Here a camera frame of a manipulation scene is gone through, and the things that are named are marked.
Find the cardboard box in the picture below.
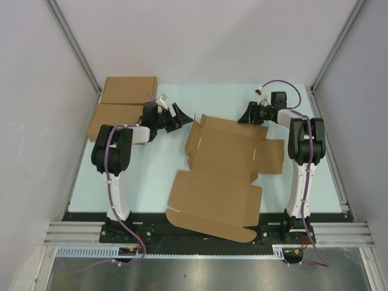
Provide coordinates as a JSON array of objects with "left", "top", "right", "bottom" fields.
[
  {"left": 101, "top": 76, "right": 158, "bottom": 105},
  {"left": 87, "top": 104, "right": 143, "bottom": 142},
  {"left": 166, "top": 115, "right": 285, "bottom": 243}
]

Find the right aluminium frame post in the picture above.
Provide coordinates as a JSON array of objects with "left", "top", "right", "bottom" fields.
[{"left": 310, "top": 0, "right": 369, "bottom": 93}]

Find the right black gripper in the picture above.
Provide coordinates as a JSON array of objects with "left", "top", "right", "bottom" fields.
[{"left": 237, "top": 101, "right": 273, "bottom": 125}]

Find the aluminium front rail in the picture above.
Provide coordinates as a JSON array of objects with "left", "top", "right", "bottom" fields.
[{"left": 44, "top": 222, "right": 375, "bottom": 247}]

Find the white slotted cable duct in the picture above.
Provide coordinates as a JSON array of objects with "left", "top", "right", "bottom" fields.
[{"left": 56, "top": 244, "right": 301, "bottom": 259}]

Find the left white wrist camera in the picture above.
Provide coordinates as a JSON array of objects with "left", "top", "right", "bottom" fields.
[{"left": 155, "top": 93, "right": 168, "bottom": 110}]

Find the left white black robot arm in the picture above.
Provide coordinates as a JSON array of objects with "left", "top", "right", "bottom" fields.
[{"left": 91, "top": 101, "right": 193, "bottom": 243}]

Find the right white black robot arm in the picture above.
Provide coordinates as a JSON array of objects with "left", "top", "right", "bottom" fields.
[{"left": 238, "top": 89, "right": 326, "bottom": 243}]

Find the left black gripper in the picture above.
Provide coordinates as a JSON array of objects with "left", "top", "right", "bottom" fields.
[{"left": 153, "top": 103, "right": 192, "bottom": 133}]

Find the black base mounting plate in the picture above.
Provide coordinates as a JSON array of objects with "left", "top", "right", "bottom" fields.
[{"left": 62, "top": 212, "right": 353, "bottom": 244}]

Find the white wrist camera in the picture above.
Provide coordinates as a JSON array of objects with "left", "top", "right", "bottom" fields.
[
  {"left": 155, "top": 93, "right": 168, "bottom": 110},
  {"left": 255, "top": 87, "right": 268, "bottom": 104}
]

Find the aluminium frame post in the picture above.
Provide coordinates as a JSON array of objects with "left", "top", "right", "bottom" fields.
[
  {"left": 310, "top": 0, "right": 369, "bottom": 93},
  {"left": 44, "top": 0, "right": 102, "bottom": 95}
]

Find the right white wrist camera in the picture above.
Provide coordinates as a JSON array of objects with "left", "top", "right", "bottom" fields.
[{"left": 255, "top": 87, "right": 268, "bottom": 104}]

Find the left aluminium frame post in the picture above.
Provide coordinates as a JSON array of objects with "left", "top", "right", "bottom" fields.
[{"left": 44, "top": 0, "right": 102, "bottom": 95}]

